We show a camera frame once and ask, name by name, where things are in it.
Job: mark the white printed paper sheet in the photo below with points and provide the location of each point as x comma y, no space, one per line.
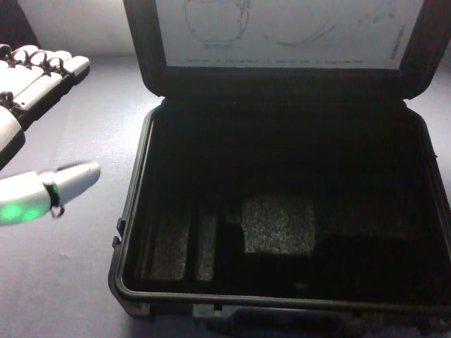
282,21

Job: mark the dark foam case insert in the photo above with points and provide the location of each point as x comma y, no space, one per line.
278,225

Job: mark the black hard plastic case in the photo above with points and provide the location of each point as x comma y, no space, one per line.
141,299

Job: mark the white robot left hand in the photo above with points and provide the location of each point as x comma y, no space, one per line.
21,195

